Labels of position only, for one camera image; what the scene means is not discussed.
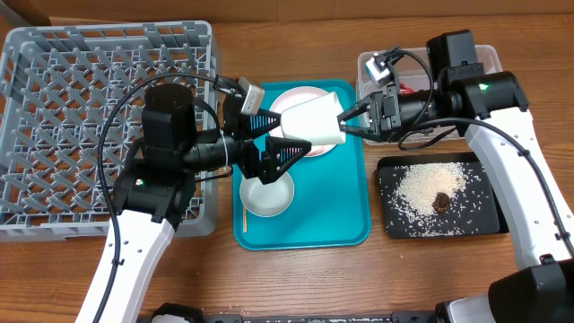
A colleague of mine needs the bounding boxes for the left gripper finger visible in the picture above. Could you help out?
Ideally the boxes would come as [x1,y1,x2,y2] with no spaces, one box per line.
[249,109,281,139]
[264,136,311,184]

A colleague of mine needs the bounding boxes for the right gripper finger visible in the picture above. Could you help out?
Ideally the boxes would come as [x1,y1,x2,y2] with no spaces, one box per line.
[340,124,381,142]
[337,92,381,124]

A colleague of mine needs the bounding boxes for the red snack wrapper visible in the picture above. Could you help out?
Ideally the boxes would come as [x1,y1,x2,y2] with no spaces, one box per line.
[399,83,415,94]

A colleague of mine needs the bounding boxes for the grey-white bowl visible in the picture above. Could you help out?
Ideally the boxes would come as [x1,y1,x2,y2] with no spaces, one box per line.
[239,173,295,217]

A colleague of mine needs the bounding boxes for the white paper cup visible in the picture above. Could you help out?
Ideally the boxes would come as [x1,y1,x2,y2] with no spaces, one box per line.
[281,92,346,145]

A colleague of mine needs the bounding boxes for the rice pile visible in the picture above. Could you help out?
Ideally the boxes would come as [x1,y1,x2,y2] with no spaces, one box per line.
[380,161,494,238]

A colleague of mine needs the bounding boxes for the brown food scrap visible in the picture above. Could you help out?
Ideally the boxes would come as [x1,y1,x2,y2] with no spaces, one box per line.
[431,192,451,214]

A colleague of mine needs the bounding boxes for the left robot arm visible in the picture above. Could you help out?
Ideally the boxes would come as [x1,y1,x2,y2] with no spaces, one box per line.
[76,83,311,322]

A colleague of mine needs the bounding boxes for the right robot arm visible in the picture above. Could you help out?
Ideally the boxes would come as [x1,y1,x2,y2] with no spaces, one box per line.
[338,30,573,322]

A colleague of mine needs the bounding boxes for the black waste tray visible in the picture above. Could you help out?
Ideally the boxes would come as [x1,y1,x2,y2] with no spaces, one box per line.
[376,151,510,240]

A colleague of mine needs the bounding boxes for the clear plastic bin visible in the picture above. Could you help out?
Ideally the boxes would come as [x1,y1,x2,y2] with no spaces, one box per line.
[355,45,503,144]

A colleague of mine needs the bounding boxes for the large white plate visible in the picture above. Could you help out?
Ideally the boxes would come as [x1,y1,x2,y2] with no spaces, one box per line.
[269,86,335,158]

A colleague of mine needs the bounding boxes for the teal serving tray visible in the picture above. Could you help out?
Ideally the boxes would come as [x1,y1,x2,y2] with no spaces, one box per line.
[231,79,372,251]

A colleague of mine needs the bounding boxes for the grey dish rack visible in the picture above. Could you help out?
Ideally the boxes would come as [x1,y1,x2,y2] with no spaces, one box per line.
[1,21,222,242]

